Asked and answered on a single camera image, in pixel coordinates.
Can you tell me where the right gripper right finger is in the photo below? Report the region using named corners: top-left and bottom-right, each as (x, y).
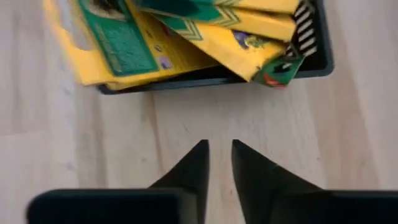
top-left (231, 139), bottom-right (343, 224)

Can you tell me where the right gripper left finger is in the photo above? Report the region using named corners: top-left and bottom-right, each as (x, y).
top-left (146, 139), bottom-right (211, 224)

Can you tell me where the yellow green crayon box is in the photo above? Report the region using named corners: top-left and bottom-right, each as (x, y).
top-left (136, 4), bottom-right (298, 43)
top-left (211, 0), bottom-right (302, 15)
top-left (43, 0), bottom-right (221, 91)
top-left (154, 14), bottom-right (306, 90)

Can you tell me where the black slotted plastic basket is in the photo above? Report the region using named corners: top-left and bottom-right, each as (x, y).
top-left (96, 0), bottom-right (335, 96)

